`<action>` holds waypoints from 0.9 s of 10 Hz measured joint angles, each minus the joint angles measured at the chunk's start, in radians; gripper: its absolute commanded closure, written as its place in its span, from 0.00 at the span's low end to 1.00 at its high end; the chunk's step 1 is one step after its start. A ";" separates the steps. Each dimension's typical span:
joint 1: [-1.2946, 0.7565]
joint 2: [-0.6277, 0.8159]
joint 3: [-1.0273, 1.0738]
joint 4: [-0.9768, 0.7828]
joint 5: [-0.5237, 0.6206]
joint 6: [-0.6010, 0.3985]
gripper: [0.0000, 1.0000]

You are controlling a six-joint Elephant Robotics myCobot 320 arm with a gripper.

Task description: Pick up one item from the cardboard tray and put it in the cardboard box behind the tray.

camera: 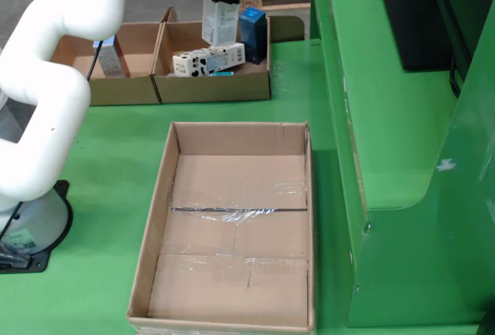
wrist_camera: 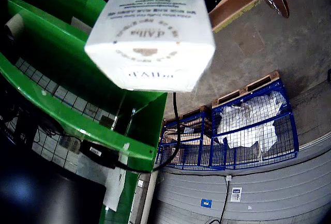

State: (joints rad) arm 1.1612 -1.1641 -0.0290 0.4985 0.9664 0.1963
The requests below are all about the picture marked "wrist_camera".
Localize blue wire mesh cage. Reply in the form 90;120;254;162
154;112;214;171

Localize white plastic bags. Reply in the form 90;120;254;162
216;91;288;156

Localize tangled black cables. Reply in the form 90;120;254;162
0;99;83;147

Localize white d'Alba product carton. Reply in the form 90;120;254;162
84;0;217;93

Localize black power adapter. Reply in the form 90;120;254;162
79;139;117;170

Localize white paper roll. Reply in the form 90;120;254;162
4;12;26;38

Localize white printed door label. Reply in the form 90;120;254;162
230;187;243;203

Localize open brown cardboard box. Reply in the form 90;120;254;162
208;0;290;34

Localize wooden pallet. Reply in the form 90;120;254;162
164;105;212;126
211;70;281;109

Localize grey roller shutter door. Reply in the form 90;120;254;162
141;132;331;224

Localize blue plastic crate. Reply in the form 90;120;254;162
210;78;300;171

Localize black wire grid panel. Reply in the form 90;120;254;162
5;57;122;174

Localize green metal cabinet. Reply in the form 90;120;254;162
0;0;169;224

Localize thick black power cable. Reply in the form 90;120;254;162
115;92;182;174

